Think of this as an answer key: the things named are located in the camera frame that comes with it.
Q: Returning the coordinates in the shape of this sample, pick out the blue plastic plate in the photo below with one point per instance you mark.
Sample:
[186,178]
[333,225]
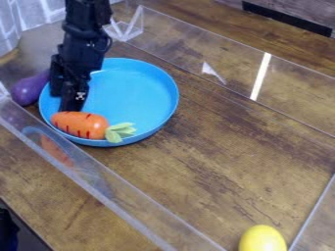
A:
[131,92]

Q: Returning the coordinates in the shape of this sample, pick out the clear acrylic enclosure wall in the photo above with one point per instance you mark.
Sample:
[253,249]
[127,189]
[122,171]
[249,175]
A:
[243,158]

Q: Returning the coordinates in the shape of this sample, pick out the purple toy eggplant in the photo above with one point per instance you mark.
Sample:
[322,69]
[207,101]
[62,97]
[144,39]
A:
[27,88]

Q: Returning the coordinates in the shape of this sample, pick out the yellow toy lemon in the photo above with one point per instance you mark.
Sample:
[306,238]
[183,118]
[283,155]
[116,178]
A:
[262,238]

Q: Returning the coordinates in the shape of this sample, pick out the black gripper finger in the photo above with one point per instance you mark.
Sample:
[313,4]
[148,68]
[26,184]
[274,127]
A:
[74,93]
[56,79]

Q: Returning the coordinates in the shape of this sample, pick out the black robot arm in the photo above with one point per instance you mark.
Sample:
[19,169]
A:
[87,14]

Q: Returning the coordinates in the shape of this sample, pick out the white curtain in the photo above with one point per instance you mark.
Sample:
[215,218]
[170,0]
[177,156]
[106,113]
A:
[22,15]

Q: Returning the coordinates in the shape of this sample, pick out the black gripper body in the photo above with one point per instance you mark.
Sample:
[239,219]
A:
[80,52]

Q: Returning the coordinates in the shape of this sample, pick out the orange toy carrot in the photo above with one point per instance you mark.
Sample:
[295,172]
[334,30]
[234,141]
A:
[91,126]

